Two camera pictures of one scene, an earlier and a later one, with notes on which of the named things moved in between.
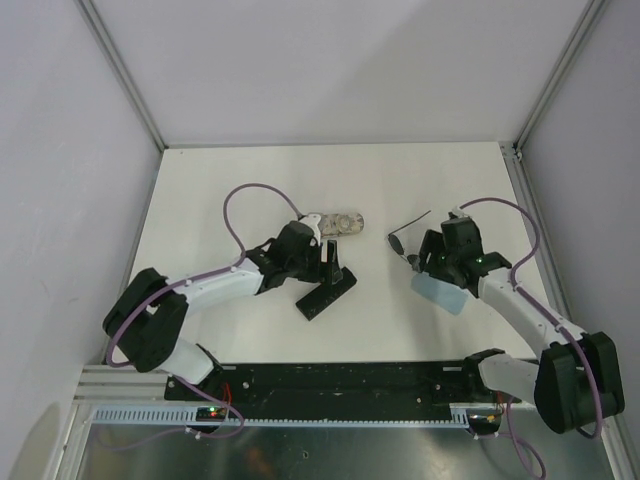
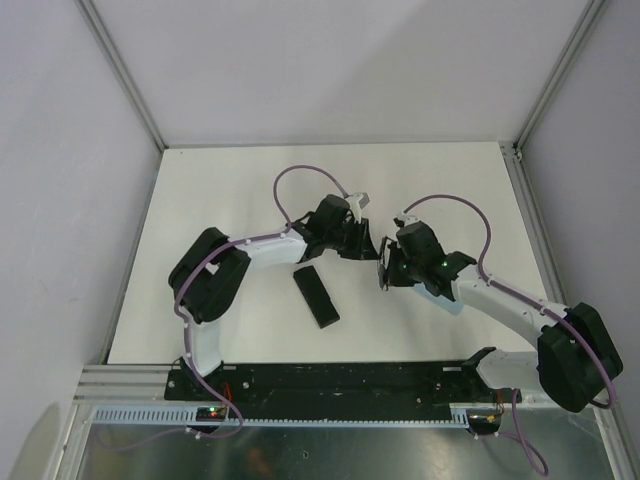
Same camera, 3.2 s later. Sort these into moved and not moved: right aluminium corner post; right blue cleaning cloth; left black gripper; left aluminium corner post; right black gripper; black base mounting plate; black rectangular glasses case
Moved: right black gripper; black rectangular glasses case; left black gripper
Not moved: right aluminium corner post; left aluminium corner post; black base mounting plate; right blue cleaning cloth
